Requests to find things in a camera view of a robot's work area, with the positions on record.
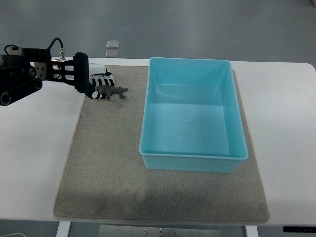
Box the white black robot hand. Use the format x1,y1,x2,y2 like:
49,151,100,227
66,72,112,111
86,63,115,99

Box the white table leg left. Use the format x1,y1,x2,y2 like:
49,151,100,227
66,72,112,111
56,221,71,237

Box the floor socket plate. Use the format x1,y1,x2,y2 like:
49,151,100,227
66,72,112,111
106,40,120,48
106,50,119,58

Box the upper floor socket plate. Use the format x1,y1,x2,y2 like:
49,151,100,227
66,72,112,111
106,40,120,48

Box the metal plate under table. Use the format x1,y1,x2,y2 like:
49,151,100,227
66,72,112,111
98,225,223,237

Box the white table leg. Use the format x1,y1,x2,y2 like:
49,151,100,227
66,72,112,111
245,226,259,237
56,221,71,237

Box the brown toy hippo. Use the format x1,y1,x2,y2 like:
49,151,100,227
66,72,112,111
96,85,128,101

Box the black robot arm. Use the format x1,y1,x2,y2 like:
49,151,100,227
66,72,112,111
0,38,95,106

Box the black table control panel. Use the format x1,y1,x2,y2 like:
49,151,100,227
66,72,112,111
283,226,316,233

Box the white table leg right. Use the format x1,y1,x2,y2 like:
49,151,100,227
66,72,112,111
245,226,259,237

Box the grey felt mat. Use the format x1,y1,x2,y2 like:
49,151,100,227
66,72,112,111
53,66,270,226

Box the blue plastic box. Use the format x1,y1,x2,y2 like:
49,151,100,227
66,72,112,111
139,57,248,173

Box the lower floor socket plate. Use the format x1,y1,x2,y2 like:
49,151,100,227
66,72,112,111
106,50,119,58

